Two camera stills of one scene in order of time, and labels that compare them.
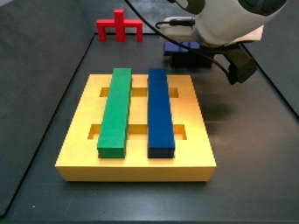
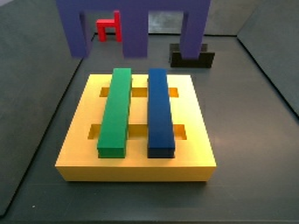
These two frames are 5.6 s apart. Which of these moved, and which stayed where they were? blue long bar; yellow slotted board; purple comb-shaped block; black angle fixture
Moved: purple comb-shaped block
Stayed: blue long bar; black angle fixture; yellow slotted board
